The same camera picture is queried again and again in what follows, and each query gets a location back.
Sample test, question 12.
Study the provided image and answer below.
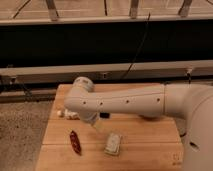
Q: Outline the red chili pepper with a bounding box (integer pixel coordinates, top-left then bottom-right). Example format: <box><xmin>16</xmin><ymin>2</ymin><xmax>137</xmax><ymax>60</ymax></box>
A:
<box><xmin>70</xmin><ymin>131</ymin><xmax>81</xmax><ymax>155</ymax></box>

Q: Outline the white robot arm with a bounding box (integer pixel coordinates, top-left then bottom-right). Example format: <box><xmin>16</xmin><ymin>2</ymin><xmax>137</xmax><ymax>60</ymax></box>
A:
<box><xmin>64</xmin><ymin>77</ymin><xmax>213</xmax><ymax>171</ymax></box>

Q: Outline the white sponge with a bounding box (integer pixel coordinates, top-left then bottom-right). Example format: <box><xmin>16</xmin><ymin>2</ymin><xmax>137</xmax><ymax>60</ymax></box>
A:
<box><xmin>104</xmin><ymin>133</ymin><xmax>122</xmax><ymax>156</ymax></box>

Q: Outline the wooden table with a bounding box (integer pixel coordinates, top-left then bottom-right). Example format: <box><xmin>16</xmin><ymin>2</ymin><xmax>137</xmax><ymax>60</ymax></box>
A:
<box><xmin>35</xmin><ymin>84</ymin><xmax>182</xmax><ymax>171</ymax></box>

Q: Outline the metal rail beam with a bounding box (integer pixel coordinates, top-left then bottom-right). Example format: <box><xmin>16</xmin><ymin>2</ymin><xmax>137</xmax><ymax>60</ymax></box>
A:
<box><xmin>0</xmin><ymin>60</ymin><xmax>213</xmax><ymax>84</ymax></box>

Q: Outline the black hanging cable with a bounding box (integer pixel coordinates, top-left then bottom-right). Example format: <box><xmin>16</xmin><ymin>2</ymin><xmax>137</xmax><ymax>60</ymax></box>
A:
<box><xmin>120</xmin><ymin>12</ymin><xmax>152</xmax><ymax>80</ymax></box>

